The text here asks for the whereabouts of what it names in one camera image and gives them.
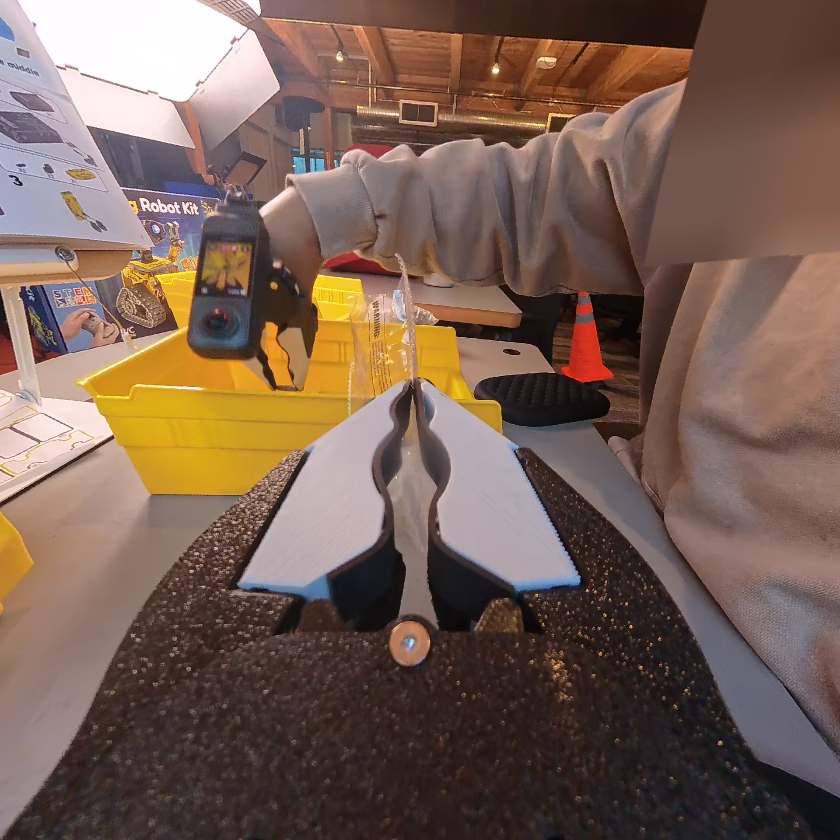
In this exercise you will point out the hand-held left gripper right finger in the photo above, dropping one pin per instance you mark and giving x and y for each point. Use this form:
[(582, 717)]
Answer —
[(505, 525)]

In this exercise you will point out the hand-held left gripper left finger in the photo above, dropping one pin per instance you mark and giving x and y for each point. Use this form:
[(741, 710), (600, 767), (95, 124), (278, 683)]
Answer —
[(315, 525)]

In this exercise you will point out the yellow bin with bricks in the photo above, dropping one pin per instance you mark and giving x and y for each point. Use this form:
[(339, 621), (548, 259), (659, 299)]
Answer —
[(184, 420), (335, 295)]

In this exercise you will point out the small clear bag white label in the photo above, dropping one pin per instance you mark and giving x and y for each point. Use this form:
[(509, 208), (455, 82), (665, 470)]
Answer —
[(387, 341)]

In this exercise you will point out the yellow storage bin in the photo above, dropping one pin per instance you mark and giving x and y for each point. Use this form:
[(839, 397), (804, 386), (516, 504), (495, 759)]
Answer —
[(11, 558)]

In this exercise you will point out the person's right forearm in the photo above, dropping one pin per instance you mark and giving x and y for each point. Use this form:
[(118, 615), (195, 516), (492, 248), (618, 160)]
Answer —
[(499, 197)]

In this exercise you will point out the grey desk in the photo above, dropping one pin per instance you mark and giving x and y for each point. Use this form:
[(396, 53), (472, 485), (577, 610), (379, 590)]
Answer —
[(617, 512)]

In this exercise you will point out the wooden edged background desk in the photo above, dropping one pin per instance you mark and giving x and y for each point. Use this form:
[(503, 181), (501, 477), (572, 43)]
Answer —
[(466, 302)]

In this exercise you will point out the person's right hand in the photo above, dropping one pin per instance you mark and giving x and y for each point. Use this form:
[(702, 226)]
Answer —
[(292, 230)]

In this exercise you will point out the printed toy box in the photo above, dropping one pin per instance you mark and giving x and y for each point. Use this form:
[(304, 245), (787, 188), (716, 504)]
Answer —
[(145, 250)]

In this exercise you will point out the black wrist rest pad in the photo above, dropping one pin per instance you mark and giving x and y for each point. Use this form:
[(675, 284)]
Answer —
[(541, 398)]

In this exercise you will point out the beige booklet stand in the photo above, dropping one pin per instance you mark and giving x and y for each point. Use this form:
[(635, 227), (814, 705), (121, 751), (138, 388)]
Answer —
[(46, 263)]

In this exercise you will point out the orange traffic cone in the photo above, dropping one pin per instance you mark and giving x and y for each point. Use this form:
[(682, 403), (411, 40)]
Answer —
[(586, 341)]

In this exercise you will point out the instruction booklet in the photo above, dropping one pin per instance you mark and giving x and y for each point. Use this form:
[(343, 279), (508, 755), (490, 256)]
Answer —
[(59, 131)]

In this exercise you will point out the white printed sheet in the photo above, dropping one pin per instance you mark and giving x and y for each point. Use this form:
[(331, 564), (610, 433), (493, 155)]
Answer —
[(40, 446)]

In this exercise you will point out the white air vent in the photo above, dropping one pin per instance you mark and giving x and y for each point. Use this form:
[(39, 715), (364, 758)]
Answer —
[(418, 113)]

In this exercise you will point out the white studio softbox light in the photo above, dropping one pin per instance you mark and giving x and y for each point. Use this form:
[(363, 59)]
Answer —
[(145, 46)]

